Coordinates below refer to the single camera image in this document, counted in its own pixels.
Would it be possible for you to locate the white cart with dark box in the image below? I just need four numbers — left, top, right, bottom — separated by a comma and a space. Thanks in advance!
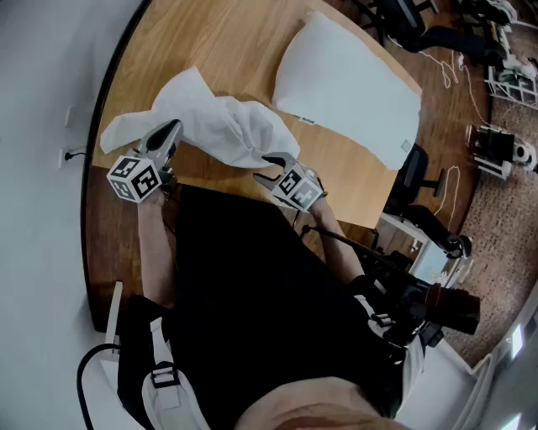
468, 124, 517, 181

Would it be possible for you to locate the black braided hose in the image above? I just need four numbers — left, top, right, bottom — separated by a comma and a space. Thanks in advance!
300, 224, 379, 264

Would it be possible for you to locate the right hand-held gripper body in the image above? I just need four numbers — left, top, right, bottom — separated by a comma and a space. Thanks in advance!
268, 161, 328, 212

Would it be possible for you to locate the white frame cart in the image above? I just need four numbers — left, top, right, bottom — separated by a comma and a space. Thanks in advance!
485, 54, 538, 110

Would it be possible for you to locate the white desk with monitor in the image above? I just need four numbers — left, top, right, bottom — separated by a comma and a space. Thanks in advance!
380, 212, 474, 291

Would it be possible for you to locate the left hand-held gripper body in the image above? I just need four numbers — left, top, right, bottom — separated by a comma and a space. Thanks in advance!
106, 142, 178, 206

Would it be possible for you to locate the black office chair with headrest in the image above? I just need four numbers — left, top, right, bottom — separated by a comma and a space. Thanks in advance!
384, 142, 474, 260

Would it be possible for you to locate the black backpack cable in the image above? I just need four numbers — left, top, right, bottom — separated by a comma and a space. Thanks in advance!
76, 343, 123, 430

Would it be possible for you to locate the white floor cable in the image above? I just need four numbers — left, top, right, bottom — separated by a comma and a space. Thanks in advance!
432, 165, 462, 230
419, 45, 493, 127

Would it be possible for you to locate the white pillow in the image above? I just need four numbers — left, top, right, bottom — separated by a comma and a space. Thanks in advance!
271, 11, 423, 171

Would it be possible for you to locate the person's black shirt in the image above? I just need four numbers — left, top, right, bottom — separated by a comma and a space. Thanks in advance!
117, 184, 421, 421

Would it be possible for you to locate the person's left forearm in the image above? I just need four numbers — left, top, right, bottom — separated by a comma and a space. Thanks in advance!
136, 195, 177, 311

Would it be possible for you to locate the person's right forearm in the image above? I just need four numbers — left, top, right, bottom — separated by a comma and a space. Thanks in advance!
309, 200, 367, 291

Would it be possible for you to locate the person's face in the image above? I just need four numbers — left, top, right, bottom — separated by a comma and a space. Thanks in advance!
233, 375, 411, 430

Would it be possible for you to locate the white backpack strap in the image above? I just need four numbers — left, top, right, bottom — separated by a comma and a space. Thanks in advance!
352, 293, 426, 404
140, 317, 211, 430

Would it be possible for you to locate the white pillowcase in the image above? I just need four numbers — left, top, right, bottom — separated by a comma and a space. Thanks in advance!
99, 66, 302, 169

